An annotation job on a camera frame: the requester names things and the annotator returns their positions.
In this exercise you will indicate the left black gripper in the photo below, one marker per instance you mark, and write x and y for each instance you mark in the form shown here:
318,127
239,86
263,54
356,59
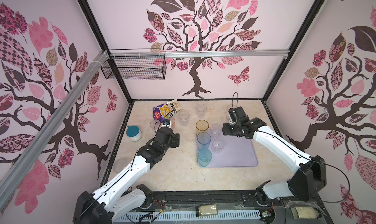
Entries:
175,141

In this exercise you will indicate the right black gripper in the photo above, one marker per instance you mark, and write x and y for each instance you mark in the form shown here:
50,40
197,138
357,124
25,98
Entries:
225,129

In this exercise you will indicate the lilac plastic tray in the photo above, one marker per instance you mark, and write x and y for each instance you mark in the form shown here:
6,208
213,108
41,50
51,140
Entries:
238,152

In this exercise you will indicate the clear ribbed glass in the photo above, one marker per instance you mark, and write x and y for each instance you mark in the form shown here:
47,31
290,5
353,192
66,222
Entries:
218,144

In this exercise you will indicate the yellow tall glass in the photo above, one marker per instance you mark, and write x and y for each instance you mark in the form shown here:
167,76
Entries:
202,126

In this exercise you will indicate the blue tall glass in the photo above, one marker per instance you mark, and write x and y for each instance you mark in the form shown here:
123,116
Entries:
203,140

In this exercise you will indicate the teal frosted glass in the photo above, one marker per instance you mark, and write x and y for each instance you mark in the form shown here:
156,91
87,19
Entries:
204,157

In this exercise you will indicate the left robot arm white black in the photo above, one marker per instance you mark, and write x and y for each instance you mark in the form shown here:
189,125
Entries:
114,199

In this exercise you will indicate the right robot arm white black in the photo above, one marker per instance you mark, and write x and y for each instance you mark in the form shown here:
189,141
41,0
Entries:
309,173

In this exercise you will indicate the white jar teal lid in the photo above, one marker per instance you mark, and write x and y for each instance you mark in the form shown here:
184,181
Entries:
133,133

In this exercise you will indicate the pink small glass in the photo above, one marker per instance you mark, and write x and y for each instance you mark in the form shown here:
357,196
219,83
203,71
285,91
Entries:
172,123

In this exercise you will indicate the clear glass back row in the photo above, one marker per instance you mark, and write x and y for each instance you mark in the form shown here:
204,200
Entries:
201,110

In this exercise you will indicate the purple snack bag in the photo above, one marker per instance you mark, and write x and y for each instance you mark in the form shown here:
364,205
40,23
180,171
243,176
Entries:
166,110

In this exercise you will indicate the small beige box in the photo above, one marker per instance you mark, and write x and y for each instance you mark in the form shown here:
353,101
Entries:
206,210

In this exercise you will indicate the beige cylinder in wrap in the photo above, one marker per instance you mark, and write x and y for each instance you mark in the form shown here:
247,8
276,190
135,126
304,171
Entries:
305,212

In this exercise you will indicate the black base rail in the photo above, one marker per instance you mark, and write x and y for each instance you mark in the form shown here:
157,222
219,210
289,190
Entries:
247,198

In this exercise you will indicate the black wire basket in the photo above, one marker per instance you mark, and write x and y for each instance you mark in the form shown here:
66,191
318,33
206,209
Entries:
135,64

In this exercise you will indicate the white slotted cable duct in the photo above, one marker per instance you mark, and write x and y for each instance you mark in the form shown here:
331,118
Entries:
188,216

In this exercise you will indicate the aluminium rail back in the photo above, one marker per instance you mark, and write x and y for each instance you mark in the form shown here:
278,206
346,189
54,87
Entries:
203,54

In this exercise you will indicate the aluminium rail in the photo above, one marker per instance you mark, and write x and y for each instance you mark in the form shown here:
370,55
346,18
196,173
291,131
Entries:
203,54
21,167

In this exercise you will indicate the aluminium rail left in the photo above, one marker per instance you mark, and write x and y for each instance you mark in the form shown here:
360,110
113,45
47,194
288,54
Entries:
21,167

